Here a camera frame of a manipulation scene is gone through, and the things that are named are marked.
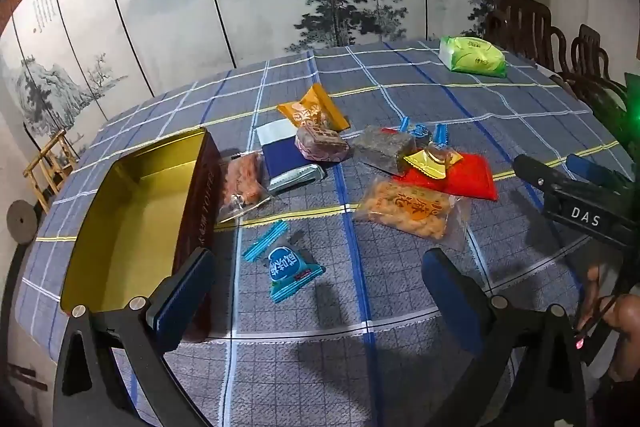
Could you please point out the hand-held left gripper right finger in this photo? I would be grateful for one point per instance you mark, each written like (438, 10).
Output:
(450, 302)

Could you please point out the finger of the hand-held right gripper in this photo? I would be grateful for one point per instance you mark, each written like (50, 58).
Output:
(535, 174)
(595, 169)

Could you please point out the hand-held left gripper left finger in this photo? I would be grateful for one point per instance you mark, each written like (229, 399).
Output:
(185, 292)

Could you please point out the red packet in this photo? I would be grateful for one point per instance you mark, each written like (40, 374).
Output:
(470, 179)

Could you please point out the clear brown candy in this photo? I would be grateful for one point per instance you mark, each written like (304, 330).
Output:
(447, 155)

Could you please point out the red tin box gold interior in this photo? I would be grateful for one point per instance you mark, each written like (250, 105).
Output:
(125, 217)

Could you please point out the clear packet orange fried snack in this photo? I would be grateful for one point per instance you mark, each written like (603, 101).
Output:
(405, 207)

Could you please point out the small blue snack packet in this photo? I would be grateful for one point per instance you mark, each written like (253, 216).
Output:
(287, 267)

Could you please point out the small yellow packet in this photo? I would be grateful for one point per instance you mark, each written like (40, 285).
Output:
(425, 163)

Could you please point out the clear packet reddish snack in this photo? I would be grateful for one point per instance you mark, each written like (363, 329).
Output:
(245, 179)

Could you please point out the dark cake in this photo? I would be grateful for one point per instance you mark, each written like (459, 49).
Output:
(382, 147)

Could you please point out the silver green stick packet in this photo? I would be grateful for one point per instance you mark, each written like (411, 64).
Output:
(295, 178)

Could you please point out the blue and white packet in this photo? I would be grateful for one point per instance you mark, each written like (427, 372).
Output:
(280, 152)

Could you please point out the purple cake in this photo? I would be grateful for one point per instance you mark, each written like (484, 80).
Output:
(320, 146)

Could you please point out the person's right hand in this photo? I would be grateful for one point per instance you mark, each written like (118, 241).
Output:
(627, 332)

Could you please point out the blue plaid tablecloth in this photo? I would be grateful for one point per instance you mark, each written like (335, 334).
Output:
(390, 267)

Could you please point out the green tissue pack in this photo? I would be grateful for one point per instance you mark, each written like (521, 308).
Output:
(472, 56)

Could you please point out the round millstone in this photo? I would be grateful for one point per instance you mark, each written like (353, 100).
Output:
(22, 222)

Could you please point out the bamboo chair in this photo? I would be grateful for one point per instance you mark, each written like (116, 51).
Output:
(50, 167)

